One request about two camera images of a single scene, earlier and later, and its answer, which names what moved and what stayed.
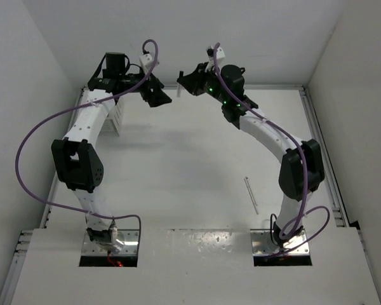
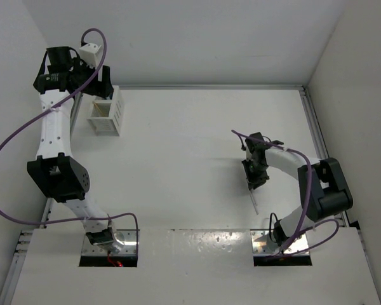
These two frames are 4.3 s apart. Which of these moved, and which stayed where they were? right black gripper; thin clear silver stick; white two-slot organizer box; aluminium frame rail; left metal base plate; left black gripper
Moved: right black gripper; left black gripper
Stayed: aluminium frame rail; left metal base plate; white two-slot organizer box; thin clear silver stick
